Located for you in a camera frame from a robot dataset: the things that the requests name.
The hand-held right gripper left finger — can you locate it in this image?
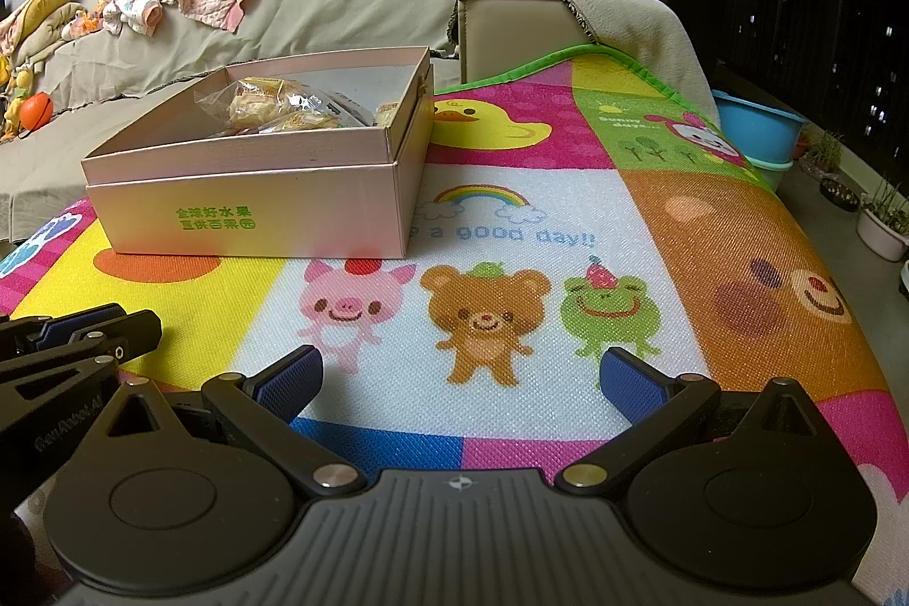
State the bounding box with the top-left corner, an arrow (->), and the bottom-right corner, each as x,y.
106,345 -> 356,494

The colourful cartoon play mat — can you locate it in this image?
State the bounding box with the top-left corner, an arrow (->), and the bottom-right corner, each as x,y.
0,44 -> 897,606

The cake roll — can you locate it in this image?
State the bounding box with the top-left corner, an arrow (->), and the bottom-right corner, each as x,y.
193,76 -> 289,137

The white oval plant pot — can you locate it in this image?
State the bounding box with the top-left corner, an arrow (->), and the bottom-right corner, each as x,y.
856,201 -> 909,264

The yellow soft cloth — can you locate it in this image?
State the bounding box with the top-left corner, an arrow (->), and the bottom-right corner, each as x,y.
0,0 -> 84,74

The orange ball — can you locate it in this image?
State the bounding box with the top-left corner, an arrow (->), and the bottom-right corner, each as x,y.
20,93 -> 55,130

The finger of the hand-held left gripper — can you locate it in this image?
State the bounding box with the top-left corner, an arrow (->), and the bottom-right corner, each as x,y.
0,309 -> 163,415
0,304 -> 129,355

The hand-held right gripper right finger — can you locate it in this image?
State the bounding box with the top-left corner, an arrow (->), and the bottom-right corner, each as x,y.
557,346 -> 818,494

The pink cardboard box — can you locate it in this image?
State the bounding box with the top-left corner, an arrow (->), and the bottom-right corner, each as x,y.
80,45 -> 435,259

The bread packet with yellow label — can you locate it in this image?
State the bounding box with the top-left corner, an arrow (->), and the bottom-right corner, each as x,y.
259,105 -> 342,133

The sofa with beige cover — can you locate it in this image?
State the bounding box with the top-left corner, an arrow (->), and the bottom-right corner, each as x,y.
0,0 -> 498,245

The blue plastic basin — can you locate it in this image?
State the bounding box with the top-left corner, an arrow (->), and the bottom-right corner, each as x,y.
711,89 -> 810,164

